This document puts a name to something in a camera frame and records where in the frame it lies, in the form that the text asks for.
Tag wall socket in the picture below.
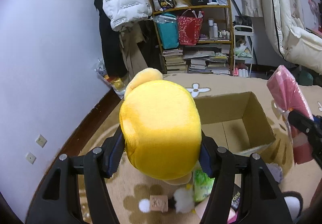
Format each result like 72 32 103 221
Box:
26 152 37 165
35 134 47 148

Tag white-haired doll plush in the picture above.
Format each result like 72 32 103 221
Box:
266 163 283 184

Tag wall socket lower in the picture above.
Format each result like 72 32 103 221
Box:
26 152 37 165

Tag pink cube face plush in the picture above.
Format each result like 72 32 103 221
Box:
195 197 209 219

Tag white utility cart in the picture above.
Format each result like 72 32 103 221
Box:
233 25 254 78

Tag pile of magazines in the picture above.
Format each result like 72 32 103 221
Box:
183 44 230 75

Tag cardboard box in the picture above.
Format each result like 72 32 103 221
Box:
195 91 276 156

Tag teal bag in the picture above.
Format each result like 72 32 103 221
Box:
153 13 179 49

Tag yellow dog plush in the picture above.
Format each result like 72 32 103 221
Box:
119 68 201 185

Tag black hanging coat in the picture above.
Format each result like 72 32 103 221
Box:
94 0 128 78

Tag beige patterned carpet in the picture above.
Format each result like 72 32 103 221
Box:
75 72 322 224

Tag wooden bookshelf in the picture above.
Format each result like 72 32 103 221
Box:
152 0 232 74

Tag green tissue pack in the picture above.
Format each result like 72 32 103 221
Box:
193 169 215 203

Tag cream duvet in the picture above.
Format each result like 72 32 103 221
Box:
261 0 321 74

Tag clear bag of toys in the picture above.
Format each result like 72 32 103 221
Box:
94 59 126 99

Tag red gift bag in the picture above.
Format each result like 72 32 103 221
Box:
177 9 204 46

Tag wall socket upper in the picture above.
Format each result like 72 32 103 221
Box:
35 134 47 148

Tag beige trench coat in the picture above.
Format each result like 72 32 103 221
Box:
119 23 148 84

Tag stack of books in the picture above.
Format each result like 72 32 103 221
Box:
162 48 188 74

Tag white pompom wooden toy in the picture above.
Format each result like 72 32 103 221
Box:
138 188 195 214

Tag pink bear plush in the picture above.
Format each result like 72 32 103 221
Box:
227 208 238 224

